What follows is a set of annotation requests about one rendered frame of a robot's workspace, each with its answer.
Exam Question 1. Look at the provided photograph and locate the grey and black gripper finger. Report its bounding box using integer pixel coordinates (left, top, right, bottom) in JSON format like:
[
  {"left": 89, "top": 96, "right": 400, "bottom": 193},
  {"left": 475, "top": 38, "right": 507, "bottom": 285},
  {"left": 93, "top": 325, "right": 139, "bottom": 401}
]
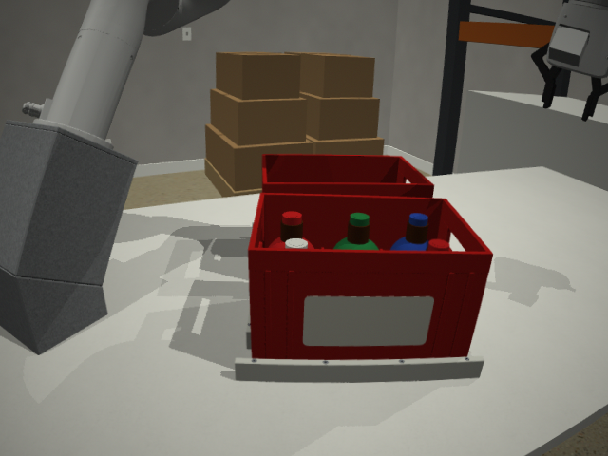
[
  {"left": 581, "top": 77, "right": 608, "bottom": 122},
  {"left": 531, "top": 42, "right": 562, "bottom": 109}
]

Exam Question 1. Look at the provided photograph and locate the green bottle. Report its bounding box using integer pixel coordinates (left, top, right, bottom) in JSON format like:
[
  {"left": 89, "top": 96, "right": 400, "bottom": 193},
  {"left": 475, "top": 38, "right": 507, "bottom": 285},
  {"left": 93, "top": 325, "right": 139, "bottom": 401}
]
[{"left": 333, "top": 213, "right": 379, "bottom": 250}]

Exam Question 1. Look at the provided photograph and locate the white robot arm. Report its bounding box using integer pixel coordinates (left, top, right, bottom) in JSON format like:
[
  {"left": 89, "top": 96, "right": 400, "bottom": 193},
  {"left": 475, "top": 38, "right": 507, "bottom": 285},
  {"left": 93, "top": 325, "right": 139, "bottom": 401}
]
[{"left": 22, "top": 0, "right": 590, "bottom": 150}]

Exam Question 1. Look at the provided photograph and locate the red crate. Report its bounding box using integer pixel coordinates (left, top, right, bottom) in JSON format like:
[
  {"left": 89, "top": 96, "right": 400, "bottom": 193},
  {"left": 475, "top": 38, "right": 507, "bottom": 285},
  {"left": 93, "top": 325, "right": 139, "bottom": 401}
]
[
  {"left": 248, "top": 193, "right": 493, "bottom": 360},
  {"left": 262, "top": 154, "right": 434, "bottom": 198}
]

